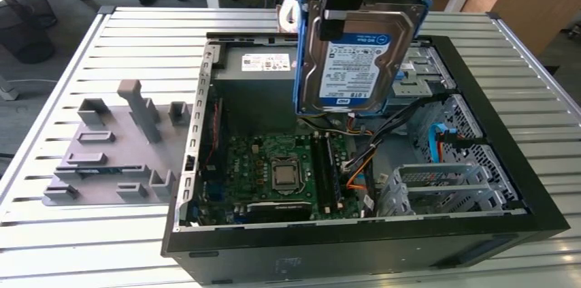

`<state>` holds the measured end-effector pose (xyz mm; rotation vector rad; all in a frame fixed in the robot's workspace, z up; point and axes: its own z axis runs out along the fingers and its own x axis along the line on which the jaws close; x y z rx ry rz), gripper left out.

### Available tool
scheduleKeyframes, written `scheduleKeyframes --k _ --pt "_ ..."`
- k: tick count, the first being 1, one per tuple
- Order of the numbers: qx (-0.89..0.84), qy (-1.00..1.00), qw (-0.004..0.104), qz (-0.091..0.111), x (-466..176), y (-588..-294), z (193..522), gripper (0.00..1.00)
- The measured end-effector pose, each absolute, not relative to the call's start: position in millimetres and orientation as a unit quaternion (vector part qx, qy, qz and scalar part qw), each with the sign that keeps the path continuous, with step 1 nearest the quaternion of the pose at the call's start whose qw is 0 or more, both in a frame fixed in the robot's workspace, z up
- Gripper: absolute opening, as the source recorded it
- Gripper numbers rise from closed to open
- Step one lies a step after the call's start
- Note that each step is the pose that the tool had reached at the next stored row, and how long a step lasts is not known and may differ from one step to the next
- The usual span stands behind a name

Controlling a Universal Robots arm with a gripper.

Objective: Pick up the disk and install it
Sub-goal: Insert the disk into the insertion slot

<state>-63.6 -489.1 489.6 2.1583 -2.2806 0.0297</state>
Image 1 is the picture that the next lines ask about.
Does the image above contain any grey metal foot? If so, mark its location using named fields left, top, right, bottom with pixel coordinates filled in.
left=0, top=73, right=21, bottom=101

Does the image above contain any hard disk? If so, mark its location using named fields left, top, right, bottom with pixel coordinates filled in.
left=293, top=0, right=432, bottom=119

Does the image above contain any grey metal drive cage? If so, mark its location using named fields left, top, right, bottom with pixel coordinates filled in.
left=382, top=44, right=456, bottom=121

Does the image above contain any multicoloured power wire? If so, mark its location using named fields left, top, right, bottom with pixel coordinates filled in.
left=434, top=123, right=482, bottom=166

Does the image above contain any orange wire loop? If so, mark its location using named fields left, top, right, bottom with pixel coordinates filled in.
left=345, top=161, right=369, bottom=191

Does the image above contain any metal disk bay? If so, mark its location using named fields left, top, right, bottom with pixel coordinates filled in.
left=378, top=162, right=531, bottom=218

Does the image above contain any grey plastic parts rack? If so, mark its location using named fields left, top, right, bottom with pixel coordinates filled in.
left=41, top=79, right=194, bottom=206

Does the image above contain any black open PC case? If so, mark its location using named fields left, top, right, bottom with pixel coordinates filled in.
left=161, top=31, right=571, bottom=285

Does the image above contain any black graphics card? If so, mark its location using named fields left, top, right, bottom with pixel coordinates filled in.
left=243, top=200, right=314, bottom=223

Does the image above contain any black case fan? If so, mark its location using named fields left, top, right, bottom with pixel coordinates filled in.
left=201, top=95, right=226, bottom=175

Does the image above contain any black RAM slot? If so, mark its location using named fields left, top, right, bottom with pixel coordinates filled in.
left=311, top=133, right=331, bottom=214
left=323, top=133, right=346, bottom=212

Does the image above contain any silver CPU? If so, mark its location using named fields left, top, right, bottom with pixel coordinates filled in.
left=273, top=162, right=299, bottom=189

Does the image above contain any black wire bundle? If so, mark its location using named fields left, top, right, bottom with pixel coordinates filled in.
left=343, top=95, right=450, bottom=170

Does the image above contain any blue data wire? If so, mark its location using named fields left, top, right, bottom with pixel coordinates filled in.
left=426, top=121, right=455, bottom=167

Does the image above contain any black waste bin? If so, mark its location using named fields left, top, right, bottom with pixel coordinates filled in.
left=0, top=0, right=58, bottom=65

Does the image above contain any green motherboard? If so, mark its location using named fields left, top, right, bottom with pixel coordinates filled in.
left=198, top=133, right=378, bottom=226

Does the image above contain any grey power supply unit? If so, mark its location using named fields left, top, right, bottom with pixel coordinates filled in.
left=211, top=46, right=303, bottom=134

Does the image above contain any CPU socket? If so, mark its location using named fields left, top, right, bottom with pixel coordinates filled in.
left=267, top=155, right=303, bottom=196

